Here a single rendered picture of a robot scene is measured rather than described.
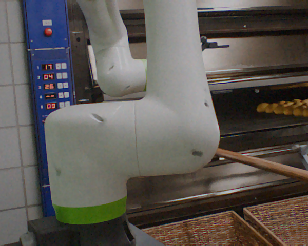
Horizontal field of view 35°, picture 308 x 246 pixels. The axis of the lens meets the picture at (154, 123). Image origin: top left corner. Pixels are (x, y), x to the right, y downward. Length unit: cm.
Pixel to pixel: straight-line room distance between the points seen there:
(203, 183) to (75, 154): 139
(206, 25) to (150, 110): 135
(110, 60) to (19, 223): 84
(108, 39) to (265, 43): 110
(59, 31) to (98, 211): 115
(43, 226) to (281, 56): 167
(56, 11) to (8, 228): 82
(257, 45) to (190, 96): 147
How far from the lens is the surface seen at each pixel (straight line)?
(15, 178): 189
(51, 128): 80
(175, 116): 78
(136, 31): 198
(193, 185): 211
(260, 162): 149
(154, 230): 204
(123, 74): 130
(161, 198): 204
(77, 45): 190
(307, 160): 190
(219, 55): 213
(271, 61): 226
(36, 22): 184
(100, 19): 121
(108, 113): 78
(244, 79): 202
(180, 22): 87
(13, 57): 185
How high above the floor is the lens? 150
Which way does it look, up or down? 6 degrees down
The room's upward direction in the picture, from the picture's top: 4 degrees counter-clockwise
